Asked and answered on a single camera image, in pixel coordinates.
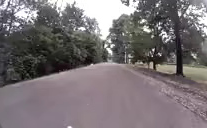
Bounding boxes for small thin tree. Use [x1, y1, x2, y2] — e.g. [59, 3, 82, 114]
[130, 19, 169, 71]

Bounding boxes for wood of green trees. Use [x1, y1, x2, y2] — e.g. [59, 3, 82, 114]
[0, 0, 110, 89]

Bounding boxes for gravel strip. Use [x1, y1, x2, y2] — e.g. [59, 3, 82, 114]
[124, 63, 207, 126]

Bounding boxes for grey asphalt path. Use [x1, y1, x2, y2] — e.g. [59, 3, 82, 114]
[0, 62, 207, 128]

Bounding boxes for large tree with dark trunk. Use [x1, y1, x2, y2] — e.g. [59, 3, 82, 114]
[120, 0, 207, 77]

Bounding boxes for grass field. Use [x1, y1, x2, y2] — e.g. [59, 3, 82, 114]
[156, 63, 207, 83]

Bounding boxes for group of trees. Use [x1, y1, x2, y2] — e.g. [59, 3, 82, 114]
[106, 13, 139, 65]

